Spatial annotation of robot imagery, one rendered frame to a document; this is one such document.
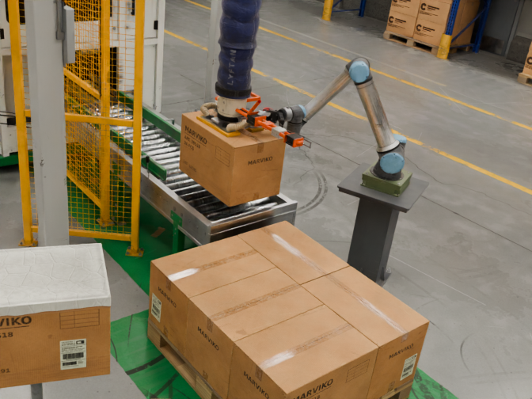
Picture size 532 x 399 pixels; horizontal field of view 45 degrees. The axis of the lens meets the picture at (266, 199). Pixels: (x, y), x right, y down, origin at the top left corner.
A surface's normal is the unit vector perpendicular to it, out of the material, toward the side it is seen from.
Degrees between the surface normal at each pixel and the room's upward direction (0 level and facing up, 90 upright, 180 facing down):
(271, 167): 90
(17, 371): 90
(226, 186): 90
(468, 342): 0
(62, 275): 0
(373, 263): 90
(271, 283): 0
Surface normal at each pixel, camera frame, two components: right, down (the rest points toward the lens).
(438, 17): -0.75, 0.25
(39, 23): 0.62, 0.43
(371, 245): -0.47, 0.36
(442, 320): 0.11, -0.88
